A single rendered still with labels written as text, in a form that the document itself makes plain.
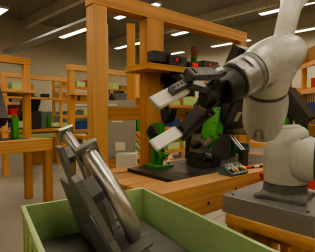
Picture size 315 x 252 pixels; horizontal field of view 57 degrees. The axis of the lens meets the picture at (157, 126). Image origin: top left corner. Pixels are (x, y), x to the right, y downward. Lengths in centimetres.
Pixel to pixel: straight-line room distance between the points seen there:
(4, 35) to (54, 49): 185
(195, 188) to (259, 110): 71
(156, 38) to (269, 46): 138
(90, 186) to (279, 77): 46
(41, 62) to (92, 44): 1057
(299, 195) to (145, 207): 55
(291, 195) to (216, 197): 46
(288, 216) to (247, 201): 15
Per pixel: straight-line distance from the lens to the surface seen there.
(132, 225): 50
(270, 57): 68
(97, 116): 171
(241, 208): 116
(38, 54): 1228
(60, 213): 101
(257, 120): 77
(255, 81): 65
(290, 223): 109
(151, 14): 203
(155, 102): 50
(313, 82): 567
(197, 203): 141
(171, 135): 63
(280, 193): 116
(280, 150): 113
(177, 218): 92
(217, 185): 150
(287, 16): 100
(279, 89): 73
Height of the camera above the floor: 124
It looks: 3 degrees down
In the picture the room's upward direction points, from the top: straight up
